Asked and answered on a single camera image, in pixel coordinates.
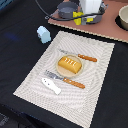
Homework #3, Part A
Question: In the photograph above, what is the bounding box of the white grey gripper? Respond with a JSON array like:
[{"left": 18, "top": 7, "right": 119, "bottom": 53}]
[{"left": 79, "top": 0, "right": 102, "bottom": 14}]

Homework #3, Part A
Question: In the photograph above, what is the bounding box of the yellow cheese wedge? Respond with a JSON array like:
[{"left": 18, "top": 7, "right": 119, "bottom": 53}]
[{"left": 73, "top": 12, "right": 94, "bottom": 25}]

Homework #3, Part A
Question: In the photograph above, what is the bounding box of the orange bread loaf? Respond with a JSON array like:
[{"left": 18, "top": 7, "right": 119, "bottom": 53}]
[{"left": 58, "top": 56, "right": 82, "bottom": 73}]

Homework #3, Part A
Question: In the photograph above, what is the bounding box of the beige bowl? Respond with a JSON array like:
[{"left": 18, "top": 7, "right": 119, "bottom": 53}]
[{"left": 119, "top": 5, "right": 128, "bottom": 30}]

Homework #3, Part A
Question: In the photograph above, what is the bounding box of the round wooden plate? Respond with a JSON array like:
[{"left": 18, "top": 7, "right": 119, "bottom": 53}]
[{"left": 56, "top": 55, "right": 83, "bottom": 78}]

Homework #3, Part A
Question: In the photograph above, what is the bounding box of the woven beige placemat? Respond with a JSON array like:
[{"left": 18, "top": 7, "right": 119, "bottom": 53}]
[{"left": 14, "top": 31, "right": 114, "bottom": 128}]

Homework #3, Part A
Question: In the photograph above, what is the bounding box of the grey two-handled pot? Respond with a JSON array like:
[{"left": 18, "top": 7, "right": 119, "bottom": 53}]
[{"left": 86, "top": 2, "right": 108, "bottom": 24}]

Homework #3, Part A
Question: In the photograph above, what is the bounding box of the grey saucepan with handle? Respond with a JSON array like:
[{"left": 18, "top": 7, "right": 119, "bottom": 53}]
[{"left": 50, "top": 1, "right": 78, "bottom": 21}]

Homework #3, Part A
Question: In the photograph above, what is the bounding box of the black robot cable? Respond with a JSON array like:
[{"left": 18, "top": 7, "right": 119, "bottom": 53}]
[{"left": 34, "top": 0, "right": 107, "bottom": 22}]

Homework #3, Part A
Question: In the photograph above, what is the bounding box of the knife with orange handle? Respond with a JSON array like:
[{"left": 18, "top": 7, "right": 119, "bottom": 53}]
[{"left": 58, "top": 49, "right": 97, "bottom": 62}]

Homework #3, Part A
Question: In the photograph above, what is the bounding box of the fork with orange handle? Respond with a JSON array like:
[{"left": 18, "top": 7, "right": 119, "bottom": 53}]
[{"left": 44, "top": 70, "right": 85, "bottom": 89}]

